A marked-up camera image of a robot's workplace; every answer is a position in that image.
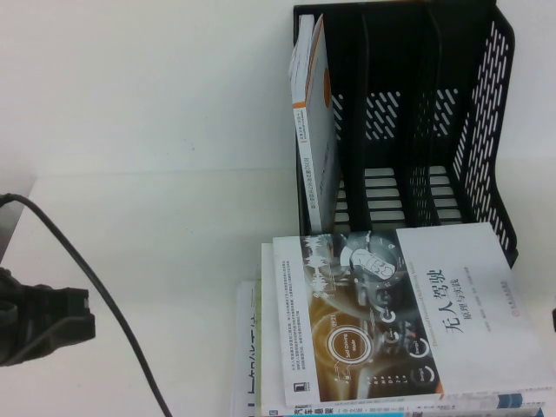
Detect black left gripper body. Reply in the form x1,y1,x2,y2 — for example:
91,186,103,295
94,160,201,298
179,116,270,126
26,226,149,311
0,267,96,369

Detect self-driving car book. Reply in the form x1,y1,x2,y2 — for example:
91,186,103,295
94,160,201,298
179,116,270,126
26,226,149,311
272,222,556,403

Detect white book large black characters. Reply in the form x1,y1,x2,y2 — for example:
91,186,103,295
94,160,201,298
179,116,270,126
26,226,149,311
229,280,261,417

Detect pale green book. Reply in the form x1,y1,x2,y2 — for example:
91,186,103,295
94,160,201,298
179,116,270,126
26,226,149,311
253,268,264,412

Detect car suspension book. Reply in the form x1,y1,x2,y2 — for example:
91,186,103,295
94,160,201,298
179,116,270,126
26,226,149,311
259,242,556,417

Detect white book with orange circle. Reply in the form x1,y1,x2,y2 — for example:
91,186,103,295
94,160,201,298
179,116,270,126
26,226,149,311
288,14,342,235

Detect black plastic book stand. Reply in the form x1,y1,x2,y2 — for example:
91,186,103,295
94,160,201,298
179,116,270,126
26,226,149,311
291,3,521,273

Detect blue cover book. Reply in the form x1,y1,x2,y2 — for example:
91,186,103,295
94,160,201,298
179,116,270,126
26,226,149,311
260,407,549,417

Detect black cable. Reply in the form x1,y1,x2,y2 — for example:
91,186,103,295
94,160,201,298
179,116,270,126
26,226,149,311
0,194,175,417

